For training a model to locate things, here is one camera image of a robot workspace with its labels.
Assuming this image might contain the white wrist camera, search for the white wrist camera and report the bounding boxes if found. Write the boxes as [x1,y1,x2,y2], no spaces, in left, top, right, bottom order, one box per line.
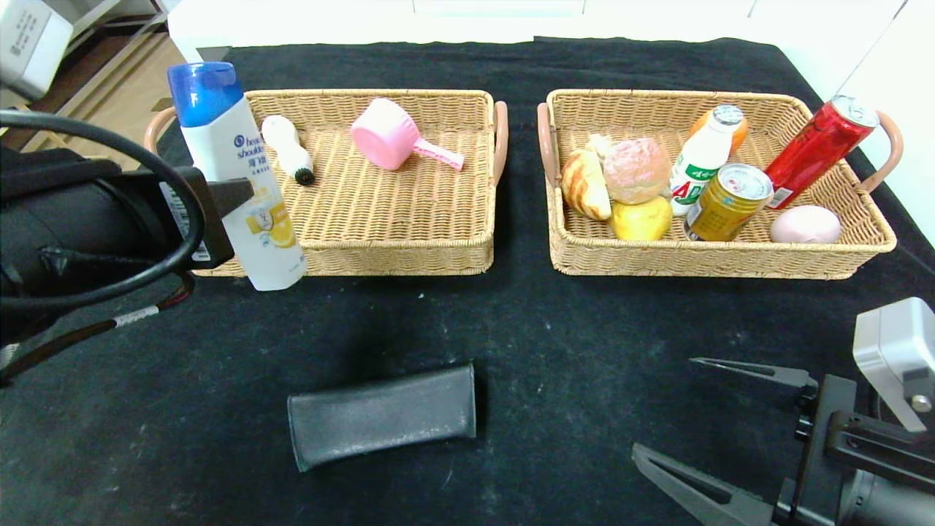
[852,297,935,434]
[0,0,75,101]

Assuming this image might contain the pink plastic scoop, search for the pink plastic scoop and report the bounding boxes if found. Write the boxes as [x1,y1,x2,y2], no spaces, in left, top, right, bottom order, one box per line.
[351,98,465,172]

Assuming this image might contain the pale pink egg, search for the pale pink egg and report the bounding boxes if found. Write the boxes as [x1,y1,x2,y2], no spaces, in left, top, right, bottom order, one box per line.
[769,205,842,244]

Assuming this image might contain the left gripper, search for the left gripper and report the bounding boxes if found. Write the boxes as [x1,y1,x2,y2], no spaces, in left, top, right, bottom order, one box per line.
[93,166,255,270]

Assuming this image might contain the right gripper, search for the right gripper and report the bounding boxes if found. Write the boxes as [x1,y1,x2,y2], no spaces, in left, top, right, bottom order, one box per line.
[630,357,935,526]

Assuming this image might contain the black leather pouch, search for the black leather pouch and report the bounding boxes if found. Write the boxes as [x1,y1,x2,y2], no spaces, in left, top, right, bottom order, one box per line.
[286,363,477,473]

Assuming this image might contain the white brush bottle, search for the white brush bottle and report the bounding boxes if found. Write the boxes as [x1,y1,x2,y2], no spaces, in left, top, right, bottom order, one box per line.
[261,115,315,186]

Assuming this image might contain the striped croissant bread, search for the striped croissant bread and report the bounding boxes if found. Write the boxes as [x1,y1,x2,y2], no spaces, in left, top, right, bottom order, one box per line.
[560,150,613,221]

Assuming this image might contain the orange fruit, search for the orange fruit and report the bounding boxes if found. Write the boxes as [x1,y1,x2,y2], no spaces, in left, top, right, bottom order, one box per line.
[690,110,750,154]

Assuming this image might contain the yellow lemon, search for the yellow lemon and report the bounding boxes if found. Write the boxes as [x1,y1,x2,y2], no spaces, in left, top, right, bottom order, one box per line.
[611,196,673,242]

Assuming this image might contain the black table cloth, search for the black table cloth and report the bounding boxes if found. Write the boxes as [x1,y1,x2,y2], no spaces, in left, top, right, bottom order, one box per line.
[0,37,935,526]

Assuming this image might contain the black camera cable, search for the black camera cable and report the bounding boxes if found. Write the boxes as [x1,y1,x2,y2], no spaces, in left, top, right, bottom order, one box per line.
[0,108,207,316]

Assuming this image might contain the white shampoo bottle blue cap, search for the white shampoo bottle blue cap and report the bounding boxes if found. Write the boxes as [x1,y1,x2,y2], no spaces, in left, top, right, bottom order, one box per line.
[167,61,308,292]

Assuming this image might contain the red black tagged cable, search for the red black tagged cable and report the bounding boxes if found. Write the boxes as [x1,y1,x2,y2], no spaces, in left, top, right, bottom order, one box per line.
[0,273,196,386]

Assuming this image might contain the white AD milk bottle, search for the white AD milk bottle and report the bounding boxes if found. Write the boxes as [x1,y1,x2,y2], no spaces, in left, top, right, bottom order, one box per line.
[668,104,746,216]

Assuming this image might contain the wicker basket holding toiletries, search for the wicker basket holding toiletries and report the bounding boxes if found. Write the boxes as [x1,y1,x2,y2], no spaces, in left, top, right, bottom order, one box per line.
[144,89,508,277]

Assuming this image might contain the grey shelf unit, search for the grey shelf unit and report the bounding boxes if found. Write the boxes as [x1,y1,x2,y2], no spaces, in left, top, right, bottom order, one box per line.
[44,0,169,103]

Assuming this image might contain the golden drink can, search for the golden drink can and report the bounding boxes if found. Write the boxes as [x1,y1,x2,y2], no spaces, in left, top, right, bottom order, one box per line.
[683,163,774,242]

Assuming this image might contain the round cream puff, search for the round cream puff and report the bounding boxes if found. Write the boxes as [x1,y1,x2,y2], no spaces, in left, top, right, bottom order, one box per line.
[603,137,672,205]

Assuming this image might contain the wicker basket holding food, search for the wicker basket holding food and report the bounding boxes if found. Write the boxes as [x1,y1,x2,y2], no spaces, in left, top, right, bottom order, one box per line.
[537,89,904,281]

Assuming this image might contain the red drink can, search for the red drink can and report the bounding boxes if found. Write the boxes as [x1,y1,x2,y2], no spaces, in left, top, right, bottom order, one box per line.
[762,96,879,210]

